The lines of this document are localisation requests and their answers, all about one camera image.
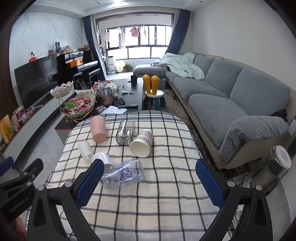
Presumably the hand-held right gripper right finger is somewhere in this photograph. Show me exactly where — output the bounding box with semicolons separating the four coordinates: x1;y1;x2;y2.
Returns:
195;159;274;241

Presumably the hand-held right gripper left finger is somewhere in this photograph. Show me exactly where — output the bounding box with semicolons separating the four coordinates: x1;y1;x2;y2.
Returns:
26;159;105;241

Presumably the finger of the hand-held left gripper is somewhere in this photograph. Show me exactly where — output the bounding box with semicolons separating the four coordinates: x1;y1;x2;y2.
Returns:
0;158;44;189
0;156;15;172

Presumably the clear cup with blue print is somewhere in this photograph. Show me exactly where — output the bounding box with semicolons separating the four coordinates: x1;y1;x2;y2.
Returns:
100;159;146;188

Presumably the person's left forearm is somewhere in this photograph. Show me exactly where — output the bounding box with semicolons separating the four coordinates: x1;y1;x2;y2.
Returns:
10;218;28;241

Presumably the white translucent cup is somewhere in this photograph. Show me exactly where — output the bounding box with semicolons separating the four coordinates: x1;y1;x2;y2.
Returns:
91;152;113;169

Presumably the small clear plastic cup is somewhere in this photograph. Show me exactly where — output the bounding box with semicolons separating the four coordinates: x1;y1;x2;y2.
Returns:
77;141;92;161

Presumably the pink cup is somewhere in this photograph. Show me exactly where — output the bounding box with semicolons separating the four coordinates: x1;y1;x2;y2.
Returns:
90;115;107;142

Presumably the grey tinted glass cup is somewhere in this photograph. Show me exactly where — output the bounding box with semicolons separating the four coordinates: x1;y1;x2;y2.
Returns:
116;120;136;146

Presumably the checked paper cup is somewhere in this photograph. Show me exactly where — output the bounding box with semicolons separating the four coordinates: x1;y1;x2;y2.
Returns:
129;129;154;158

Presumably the row of snack packets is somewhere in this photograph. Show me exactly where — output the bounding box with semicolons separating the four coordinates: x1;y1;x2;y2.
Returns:
0;106;34;144

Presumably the grey white television cabinet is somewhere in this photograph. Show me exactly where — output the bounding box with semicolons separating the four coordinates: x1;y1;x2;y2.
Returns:
0;92;77;160

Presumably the black white checked tablecloth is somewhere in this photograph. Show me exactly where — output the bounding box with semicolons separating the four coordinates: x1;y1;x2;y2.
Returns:
46;110;234;241

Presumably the white electric heater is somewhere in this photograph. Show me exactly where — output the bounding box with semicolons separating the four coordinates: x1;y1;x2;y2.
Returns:
251;145;292;194

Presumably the grey sofa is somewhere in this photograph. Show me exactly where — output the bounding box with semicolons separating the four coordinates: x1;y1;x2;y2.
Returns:
133;53;291;169

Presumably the white paper sheet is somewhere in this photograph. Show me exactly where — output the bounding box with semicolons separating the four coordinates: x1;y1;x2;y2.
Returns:
101;106;127;115

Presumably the tiered white candy dish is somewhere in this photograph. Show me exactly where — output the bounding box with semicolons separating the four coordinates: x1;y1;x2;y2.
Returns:
50;81;97;121

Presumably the flat screen television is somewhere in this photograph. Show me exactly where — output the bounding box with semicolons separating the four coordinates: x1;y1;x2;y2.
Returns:
14;56;59;110

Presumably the clear jar with nuts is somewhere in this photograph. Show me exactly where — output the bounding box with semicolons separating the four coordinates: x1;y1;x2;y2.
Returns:
100;87;113;107

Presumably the dark coffee table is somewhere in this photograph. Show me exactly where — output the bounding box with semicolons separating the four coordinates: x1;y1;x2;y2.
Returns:
54;78;144;145

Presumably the plush toy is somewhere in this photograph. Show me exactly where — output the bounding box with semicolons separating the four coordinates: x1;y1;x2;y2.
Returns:
105;82;119;98

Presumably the black bag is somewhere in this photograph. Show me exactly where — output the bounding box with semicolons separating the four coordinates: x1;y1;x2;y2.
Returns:
270;109;288;122

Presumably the black piano stool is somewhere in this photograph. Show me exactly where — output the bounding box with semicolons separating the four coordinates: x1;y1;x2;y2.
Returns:
73;72;84;90

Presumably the stool with yellow rabbit ears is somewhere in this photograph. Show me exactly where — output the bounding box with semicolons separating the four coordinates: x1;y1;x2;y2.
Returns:
142;74;166;111

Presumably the black piano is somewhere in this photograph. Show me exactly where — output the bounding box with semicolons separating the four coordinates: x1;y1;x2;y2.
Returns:
57;50;101;87

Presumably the white air purifier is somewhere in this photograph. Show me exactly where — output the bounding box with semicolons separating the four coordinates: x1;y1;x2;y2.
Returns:
107;57;116;73

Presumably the light blue blanket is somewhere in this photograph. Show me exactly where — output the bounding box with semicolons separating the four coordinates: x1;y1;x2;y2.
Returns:
153;52;205;80

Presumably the blue curtain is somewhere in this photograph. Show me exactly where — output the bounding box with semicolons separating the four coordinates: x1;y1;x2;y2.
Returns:
83;15;100;81
166;9;191;55

